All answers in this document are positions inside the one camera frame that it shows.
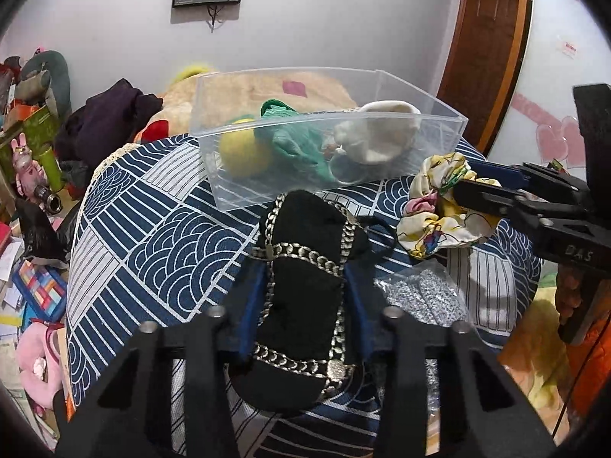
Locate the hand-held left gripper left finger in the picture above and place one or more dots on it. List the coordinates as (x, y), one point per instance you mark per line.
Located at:
(252, 296)

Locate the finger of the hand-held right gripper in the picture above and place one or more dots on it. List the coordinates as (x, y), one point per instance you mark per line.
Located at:
(491, 199)
(496, 172)

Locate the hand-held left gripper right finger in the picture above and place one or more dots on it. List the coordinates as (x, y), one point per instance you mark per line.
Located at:
(358, 300)

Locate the floral fabric scrunchie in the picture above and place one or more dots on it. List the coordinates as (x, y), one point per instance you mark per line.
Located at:
(437, 214)

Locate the clear plastic storage box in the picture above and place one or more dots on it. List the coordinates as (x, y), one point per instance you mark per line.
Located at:
(286, 186)

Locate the yellow soft ball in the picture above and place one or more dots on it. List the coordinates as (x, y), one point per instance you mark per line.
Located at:
(243, 150)

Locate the person's right hand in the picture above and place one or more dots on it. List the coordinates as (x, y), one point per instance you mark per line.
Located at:
(568, 296)

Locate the silver glitter bag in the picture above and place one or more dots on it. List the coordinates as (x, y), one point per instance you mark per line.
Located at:
(422, 296)

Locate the pink heart stickers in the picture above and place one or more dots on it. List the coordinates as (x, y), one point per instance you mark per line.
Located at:
(553, 136)

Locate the blue white patterned tablecloth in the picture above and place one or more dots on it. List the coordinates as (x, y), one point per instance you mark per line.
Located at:
(152, 238)

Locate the brown wooden door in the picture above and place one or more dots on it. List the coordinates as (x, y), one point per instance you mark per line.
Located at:
(482, 52)

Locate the yellow orange blanket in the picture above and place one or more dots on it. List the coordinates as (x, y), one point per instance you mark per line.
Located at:
(534, 358)

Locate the green cloth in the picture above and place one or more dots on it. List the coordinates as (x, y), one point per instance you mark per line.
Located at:
(291, 138)

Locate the beige plush toy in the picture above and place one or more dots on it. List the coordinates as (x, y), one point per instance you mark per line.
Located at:
(248, 88)

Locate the colourful checked box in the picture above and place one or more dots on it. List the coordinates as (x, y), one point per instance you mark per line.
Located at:
(40, 291)

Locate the black plastic bag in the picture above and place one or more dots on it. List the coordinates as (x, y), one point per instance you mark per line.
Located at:
(43, 233)

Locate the pink plush toy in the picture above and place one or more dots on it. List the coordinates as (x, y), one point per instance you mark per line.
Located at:
(40, 362)

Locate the dark purple cloth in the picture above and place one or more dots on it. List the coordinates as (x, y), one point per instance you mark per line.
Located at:
(107, 119)

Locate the pink rabbit figure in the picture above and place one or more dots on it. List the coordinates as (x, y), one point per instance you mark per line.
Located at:
(28, 167)

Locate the green cardboard box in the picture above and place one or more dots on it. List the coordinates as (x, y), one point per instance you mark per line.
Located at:
(28, 133)

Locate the grey green plush toy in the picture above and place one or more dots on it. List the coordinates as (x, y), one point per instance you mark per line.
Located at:
(45, 81)

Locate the white wall label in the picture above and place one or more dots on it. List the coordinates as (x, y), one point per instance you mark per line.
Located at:
(568, 50)

